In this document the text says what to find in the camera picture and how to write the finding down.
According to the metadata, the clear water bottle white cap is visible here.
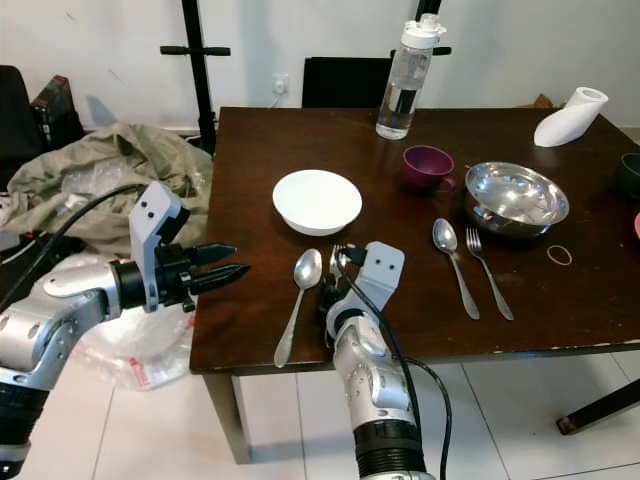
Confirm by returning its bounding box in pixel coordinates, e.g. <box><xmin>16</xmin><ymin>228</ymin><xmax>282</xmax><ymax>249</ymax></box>
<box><xmin>375</xmin><ymin>13</ymin><xmax>447</xmax><ymax>141</ymax></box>

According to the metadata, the stainless steel bowl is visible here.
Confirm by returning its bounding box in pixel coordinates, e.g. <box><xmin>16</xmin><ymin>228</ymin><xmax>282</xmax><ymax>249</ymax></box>
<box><xmin>464</xmin><ymin>161</ymin><xmax>570</xmax><ymax>239</ymax></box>

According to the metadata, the dark brown wooden table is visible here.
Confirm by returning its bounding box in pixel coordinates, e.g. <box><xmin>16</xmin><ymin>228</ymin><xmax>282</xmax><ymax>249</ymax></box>
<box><xmin>190</xmin><ymin>105</ymin><xmax>640</xmax><ymax>466</ymax></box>

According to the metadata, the clear plastic bag red print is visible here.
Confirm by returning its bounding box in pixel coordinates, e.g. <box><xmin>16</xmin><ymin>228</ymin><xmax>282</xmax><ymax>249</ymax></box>
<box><xmin>60</xmin><ymin>255</ymin><xmax>196</xmax><ymax>391</ymax></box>

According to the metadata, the dark green cup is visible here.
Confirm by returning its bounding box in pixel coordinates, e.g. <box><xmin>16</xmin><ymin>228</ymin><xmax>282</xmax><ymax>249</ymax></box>
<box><xmin>618</xmin><ymin>152</ymin><xmax>640</xmax><ymax>208</ymax></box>

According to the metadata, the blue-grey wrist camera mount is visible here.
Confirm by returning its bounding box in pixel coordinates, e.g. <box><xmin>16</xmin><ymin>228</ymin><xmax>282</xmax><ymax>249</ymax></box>
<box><xmin>355</xmin><ymin>241</ymin><xmax>406</xmax><ymax>311</ymax></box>
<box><xmin>140</xmin><ymin>182</ymin><xmax>193</xmax><ymax>311</ymax></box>

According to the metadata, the silver fork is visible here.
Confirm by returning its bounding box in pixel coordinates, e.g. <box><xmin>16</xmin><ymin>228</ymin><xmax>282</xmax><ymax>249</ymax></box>
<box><xmin>328</xmin><ymin>244</ymin><xmax>347</xmax><ymax>279</ymax></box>
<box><xmin>465</xmin><ymin>228</ymin><xmax>515</xmax><ymax>322</ymax></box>

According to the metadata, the purple cup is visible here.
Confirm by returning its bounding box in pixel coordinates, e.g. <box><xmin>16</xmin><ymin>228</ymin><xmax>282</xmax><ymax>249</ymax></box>
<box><xmin>402</xmin><ymin>145</ymin><xmax>458</xmax><ymax>195</ymax></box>

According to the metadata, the silver spoon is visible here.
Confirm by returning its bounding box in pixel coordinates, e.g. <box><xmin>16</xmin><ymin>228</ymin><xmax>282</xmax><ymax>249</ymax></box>
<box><xmin>432</xmin><ymin>218</ymin><xmax>481</xmax><ymax>321</ymax></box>
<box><xmin>273</xmin><ymin>248</ymin><xmax>323</xmax><ymax>368</ymax></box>

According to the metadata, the black chair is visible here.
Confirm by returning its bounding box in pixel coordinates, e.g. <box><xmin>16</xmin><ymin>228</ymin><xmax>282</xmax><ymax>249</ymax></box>
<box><xmin>0</xmin><ymin>65</ymin><xmax>33</xmax><ymax>161</ymax></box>

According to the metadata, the black stand with crossbar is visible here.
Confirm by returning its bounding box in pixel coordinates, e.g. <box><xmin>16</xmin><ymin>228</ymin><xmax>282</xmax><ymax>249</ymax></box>
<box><xmin>160</xmin><ymin>0</ymin><xmax>231</xmax><ymax>156</ymax></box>

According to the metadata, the white bowl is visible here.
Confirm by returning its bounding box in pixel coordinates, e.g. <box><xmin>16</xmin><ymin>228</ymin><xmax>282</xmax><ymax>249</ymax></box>
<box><xmin>272</xmin><ymin>169</ymin><xmax>364</xmax><ymax>237</ymax></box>

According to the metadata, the dark box with red print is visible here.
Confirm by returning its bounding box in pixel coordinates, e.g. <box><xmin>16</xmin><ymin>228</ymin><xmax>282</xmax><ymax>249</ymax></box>
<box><xmin>32</xmin><ymin>75</ymin><xmax>76</xmax><ymax>151</ymax></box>

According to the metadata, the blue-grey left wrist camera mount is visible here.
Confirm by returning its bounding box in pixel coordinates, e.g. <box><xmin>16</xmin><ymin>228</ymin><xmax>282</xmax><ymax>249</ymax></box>
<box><xmin>140</xmin><ymin>182</ymin><xmax>193</xmax><ymax>311</ymax></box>

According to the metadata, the olive green cloth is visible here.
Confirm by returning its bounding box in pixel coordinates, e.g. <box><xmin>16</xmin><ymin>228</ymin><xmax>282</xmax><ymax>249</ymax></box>
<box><xmin>5</xmin><ymin>122</ymin><xmax>211</xmax><ymax>259</ymax></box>

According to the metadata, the black rectangular panel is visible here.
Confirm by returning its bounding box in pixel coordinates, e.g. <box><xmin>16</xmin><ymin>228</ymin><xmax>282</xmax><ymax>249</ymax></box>
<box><xmin>302</xmin><ymin>57</ymin><xmax>393</xmax><ymax>109</ymax></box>

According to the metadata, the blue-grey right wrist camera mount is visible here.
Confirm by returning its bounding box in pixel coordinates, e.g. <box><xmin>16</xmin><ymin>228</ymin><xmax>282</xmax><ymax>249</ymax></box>
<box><xmin>355</xmin><ymin>241</ymin><xmax>406</xmax><ymax>311</ymax></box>

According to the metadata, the white paper roll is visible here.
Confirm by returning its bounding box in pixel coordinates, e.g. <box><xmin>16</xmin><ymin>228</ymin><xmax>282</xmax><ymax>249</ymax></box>
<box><xmin>534</xmin><ymin>87</ymin><xmax>609</xmax><ymax>148</ymax></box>

